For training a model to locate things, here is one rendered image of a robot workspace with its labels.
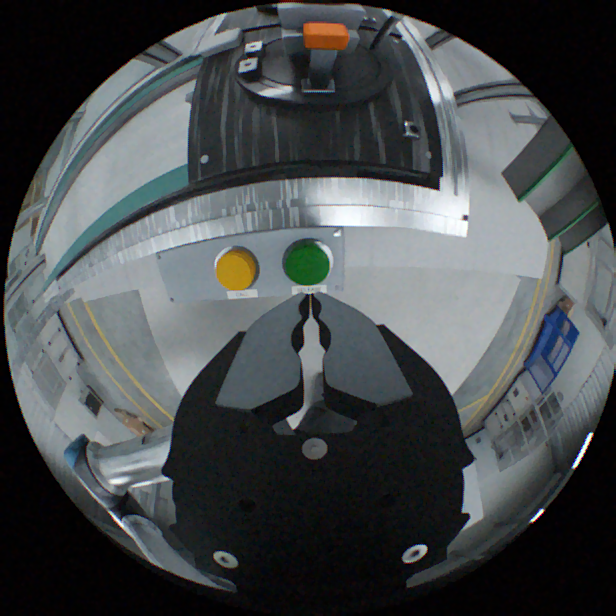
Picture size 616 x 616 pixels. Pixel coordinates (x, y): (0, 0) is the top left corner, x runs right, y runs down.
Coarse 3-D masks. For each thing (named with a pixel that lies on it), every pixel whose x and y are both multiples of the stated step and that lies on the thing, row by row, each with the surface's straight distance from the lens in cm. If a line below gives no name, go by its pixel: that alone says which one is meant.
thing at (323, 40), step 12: (312, 24) 13; (324, 24) 13; (336, 24) 13; (312, 36) 12; (324, 36) 12; (336, 36) 12; (348, 36) 12; (312, 48) 12; (324, 48) 12; (336, 48) 12; (312, 60) 14; (324, 60) 14; (312, 72) 15; (324, 72) 15; (312, 84) 17; (324, 84) 17
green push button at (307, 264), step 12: (300, 252) 18; (312, 252) 18; (324, 252) 18; (288, 264) 18; (300, 264) 18; (312, 264) 18; (324, 264) 18; (300, 276) 19; (312, 276) 19; (324, 276) 19
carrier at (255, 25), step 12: (228, 12) 48; (240, 12) 45; (252, 12) 42; (264, 12) 41; (276, 12) 39; (372, 12) 44; (228, 24) 39; (240, 24) 37; (252, 24) 35; (264, 24) 34; (276, 24) 34; (360, 24) 35; (372, 24) 36; (396, 36) 36
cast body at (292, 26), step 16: (288, 16) 15; (304, 16) 15; (320, 16) 15; (336, 16) 15; (352, 16) 15; (288, 32) 15; (352, 32) 16; (288, 48) 16; (304, 48) 16; (352, 48) 16
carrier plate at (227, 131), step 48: (240, 48) 29; (384, 48) 29; (240, 96) 22; (384, 96) 22; (192, 144) 21; (240, 144) 19; (288, 144) 18; (336, 144) 18; (384, 144) 19; (432, 144) 22
